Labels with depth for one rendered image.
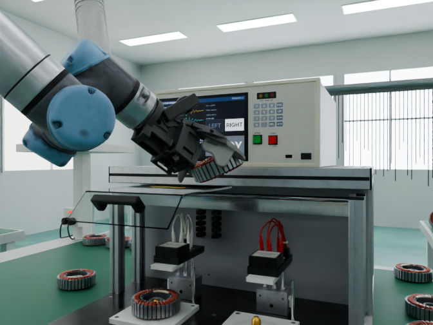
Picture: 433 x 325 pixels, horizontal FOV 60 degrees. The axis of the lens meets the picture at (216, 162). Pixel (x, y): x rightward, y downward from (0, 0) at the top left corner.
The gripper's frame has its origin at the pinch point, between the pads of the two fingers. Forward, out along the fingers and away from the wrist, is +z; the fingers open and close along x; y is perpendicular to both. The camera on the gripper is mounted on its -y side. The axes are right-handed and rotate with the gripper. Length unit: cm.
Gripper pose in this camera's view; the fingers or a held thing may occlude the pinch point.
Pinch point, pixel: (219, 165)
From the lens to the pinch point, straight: 78.0
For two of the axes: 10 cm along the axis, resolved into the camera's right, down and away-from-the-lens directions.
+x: 7.4, -2.8, -6.1
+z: 6.5, 5.4, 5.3
